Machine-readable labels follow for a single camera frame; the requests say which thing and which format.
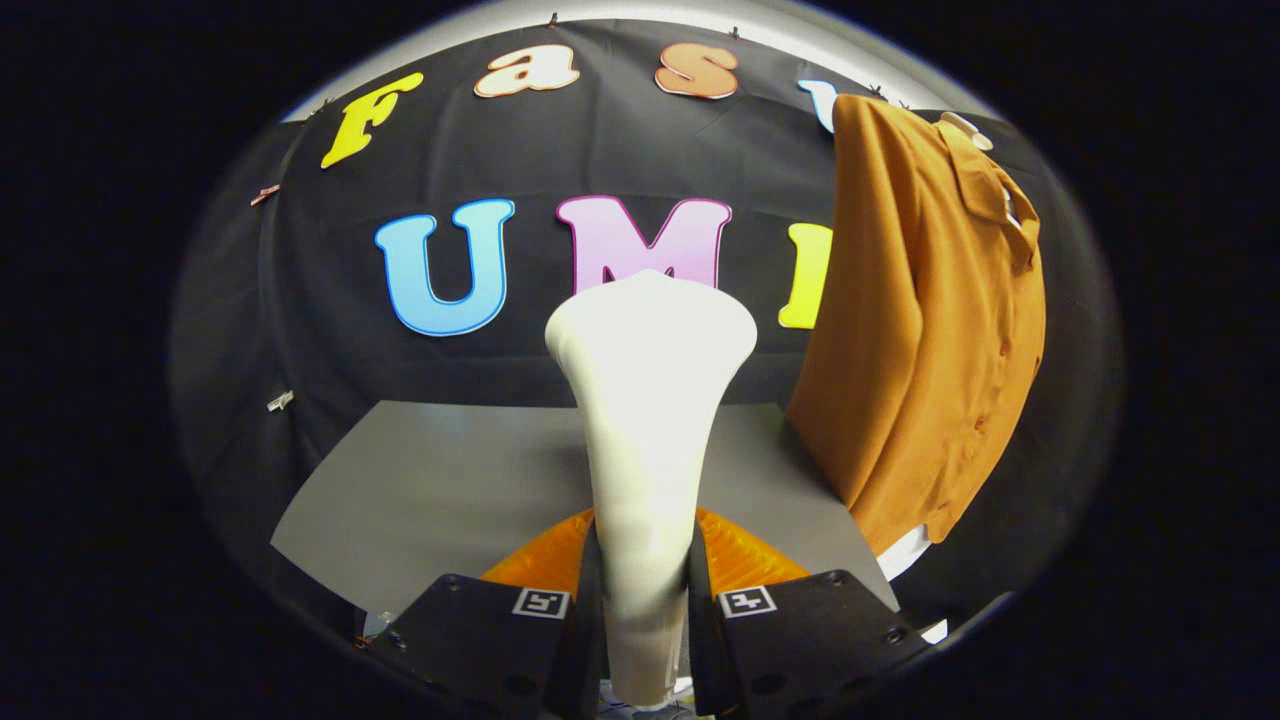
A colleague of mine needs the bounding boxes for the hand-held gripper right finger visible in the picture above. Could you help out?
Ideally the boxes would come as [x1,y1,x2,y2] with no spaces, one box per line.
[688,508,931,717]

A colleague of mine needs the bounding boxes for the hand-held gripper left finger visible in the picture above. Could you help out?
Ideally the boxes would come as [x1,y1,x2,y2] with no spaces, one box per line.
[365,508,608,720]

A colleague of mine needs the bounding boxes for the white garment steamer head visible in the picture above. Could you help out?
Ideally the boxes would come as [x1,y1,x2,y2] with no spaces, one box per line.
[545,270,758,709]

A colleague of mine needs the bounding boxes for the orange button-up shirt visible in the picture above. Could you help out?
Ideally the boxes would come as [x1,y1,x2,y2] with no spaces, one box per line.
[785,93,1047,557]

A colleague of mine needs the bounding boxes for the grey cabinet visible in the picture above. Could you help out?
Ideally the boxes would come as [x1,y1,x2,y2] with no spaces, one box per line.
[270,400,899,616]

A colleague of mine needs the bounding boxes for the black backdrop cloth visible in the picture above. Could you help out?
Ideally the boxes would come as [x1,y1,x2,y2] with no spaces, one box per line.
[170,18,1126,641]

